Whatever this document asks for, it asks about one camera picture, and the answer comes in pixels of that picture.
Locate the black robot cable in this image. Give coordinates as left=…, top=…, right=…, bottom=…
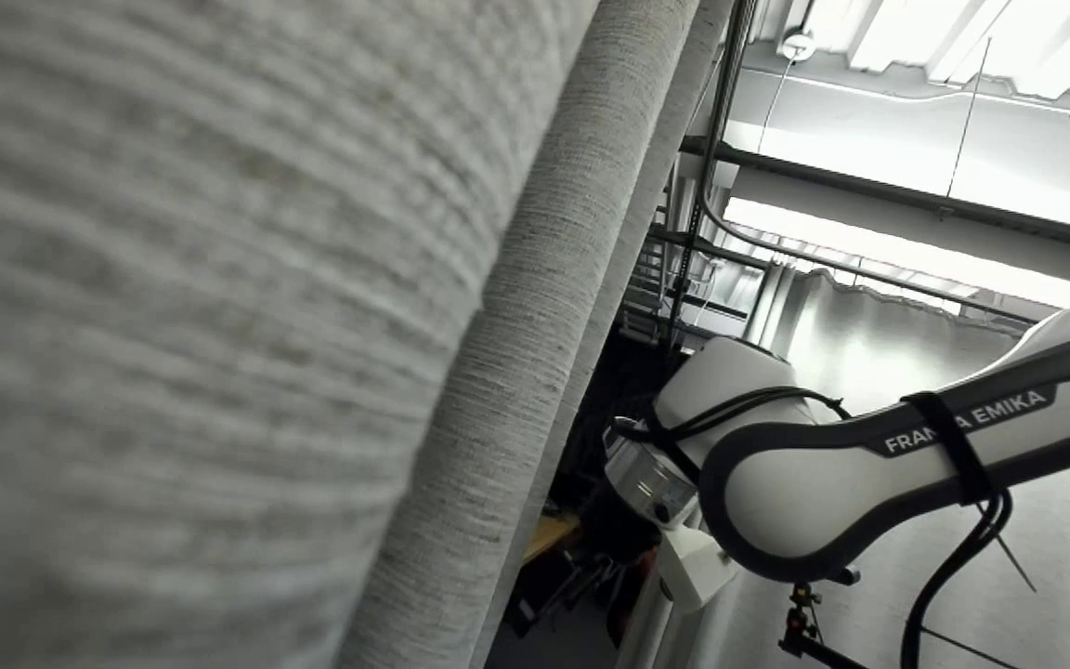
left=606, top=383, right=1023, bottom=669

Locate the round ceiling sensor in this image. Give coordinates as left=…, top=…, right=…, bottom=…
left=773, top=31, right=819, bottom=69

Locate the black bar camera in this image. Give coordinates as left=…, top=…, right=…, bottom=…
left=808, top=562, right=866, bottom=590

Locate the ceiling light strip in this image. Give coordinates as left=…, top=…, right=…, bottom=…
left=722, top=193, right=1070, bottom=313

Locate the black ceiling beam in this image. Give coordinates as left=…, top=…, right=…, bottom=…
left=681, top=132, right=1070, bottom=258

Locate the grey fabric curtain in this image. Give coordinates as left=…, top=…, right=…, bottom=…
left=0, top=0, right=743, bottom=669

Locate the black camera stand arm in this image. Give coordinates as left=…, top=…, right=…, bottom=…
left=777, top=575, right=871, bottom=669

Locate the wooden shelf board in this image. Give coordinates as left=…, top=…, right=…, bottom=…
left=515, top=511, right=585, bottom=564

